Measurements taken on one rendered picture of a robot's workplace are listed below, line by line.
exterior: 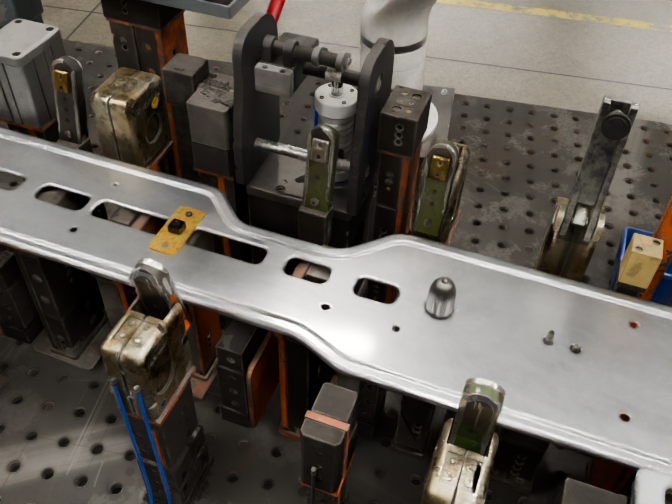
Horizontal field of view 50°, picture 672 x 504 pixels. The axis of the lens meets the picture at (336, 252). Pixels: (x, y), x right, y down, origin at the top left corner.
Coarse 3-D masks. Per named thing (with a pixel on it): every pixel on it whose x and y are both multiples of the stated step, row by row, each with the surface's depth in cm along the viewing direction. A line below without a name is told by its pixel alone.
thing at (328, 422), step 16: (320, 400) 75; (336, 400) 75; (352, 400) 75; (304, 416) 74; (320, 416) 74; (336, 416) 74; (352, 416) 76; (304, 432) 72; (320, 432) 73; (336, 432) 73; (352, 432) 78; (304, 448) 74; (320, 448) 73; (336, 448) 72; (352, 448) 81; (304, 464) 76; (320, 464) 75; (336, 464) 74; (304, 480) 79; (320, 480) 78; (336, 480) 77; (320, 496) 82; (336, 496) 79
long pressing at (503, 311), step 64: (0, 128) 104; (0, 192) 95; (128, 192) 96; (192, 192) 96; (64, 256) 87; (128, 256) 87; (192, 256) 88; (320, 256) 88; (384, 256) 89; (448, 256) 89; (256, 320) 82; (320, 320) 81; (384, 320) 82; (448, 320) 82; (512, 320) 82; (576, 320) 83; (640, 320) 83; (384, 384) 76; (448, 384) 76; (512, 384) 76; (576, 384) 76; (640, 384) 77; (576, 448) 72; (640, 448) 71
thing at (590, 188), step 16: (608, 96) 76; (608, 112) 77; (624, 112) 76; (608, 128) 74; (624, 128) 74; (592, 144) 78; (608, 144) 79; (624, 144) 77; (592, 160) 80; (608, 160) 80; (592, 176) 82; (608, 176) 80; (576, 192) 82; (592, 192) 83; (592, 208) 84; (592, 224) 84
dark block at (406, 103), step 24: (408, 96) 92; (384, 120) 90; (408, 120) 89; (384, 144) 93; (408, 144) 92; (384, 168) 96; (408, 168) 95; (384, 192) 99; (408, 192) 100; (384, 216) 102; (408, 216) 106; (384, 288) 112
